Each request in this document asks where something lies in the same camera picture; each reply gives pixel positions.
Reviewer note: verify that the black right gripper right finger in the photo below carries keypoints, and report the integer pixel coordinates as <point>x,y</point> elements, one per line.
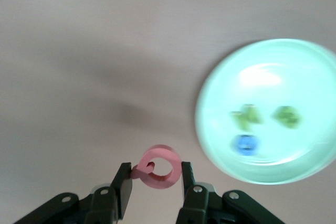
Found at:
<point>194,203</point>

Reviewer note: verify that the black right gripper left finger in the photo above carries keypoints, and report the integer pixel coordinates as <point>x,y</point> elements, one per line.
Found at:
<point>110,203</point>

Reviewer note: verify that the red letter Q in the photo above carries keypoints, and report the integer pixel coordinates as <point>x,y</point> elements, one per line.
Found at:
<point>168,155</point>

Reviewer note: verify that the blue letter G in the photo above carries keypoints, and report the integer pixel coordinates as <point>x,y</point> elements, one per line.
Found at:
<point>245,145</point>

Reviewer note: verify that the green letter N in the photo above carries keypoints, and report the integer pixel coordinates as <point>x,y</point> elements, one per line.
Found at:
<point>245,117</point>

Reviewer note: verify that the green letter B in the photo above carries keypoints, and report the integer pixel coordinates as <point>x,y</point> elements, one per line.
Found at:
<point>287,117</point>

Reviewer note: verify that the light green plate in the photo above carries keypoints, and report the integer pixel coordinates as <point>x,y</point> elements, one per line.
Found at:
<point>262,77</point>

